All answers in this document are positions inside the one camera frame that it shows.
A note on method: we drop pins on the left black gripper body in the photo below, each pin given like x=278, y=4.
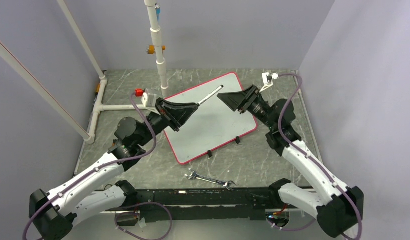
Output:
x=166, y=116

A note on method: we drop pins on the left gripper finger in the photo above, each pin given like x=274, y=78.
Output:
x=179, y=118
x=177, y=109

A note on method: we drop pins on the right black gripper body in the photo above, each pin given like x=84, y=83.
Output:
x=251, y=98

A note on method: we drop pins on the black white marker pen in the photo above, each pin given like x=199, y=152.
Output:
x=207, y=97

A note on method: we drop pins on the red framed whiteboard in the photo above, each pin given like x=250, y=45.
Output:
x=212, y=125

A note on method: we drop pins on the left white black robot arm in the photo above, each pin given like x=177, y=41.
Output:
x=89, y=182

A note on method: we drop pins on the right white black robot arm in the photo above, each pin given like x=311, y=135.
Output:
x=310, y=172

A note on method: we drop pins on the silver double ended wrench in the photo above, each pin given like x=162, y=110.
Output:
x=225, y=184

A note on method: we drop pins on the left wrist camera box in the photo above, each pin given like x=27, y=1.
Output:
x=148, y=98

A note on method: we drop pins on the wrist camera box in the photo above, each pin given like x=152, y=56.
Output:
x=268, y=79
x=148, y=98

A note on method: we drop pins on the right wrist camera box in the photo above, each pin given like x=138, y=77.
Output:
x=268, y=79

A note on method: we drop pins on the white pvc pipe frame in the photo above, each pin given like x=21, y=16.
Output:
x=157, y=49

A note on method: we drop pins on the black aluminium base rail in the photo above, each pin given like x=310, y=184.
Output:
x=205, y=204

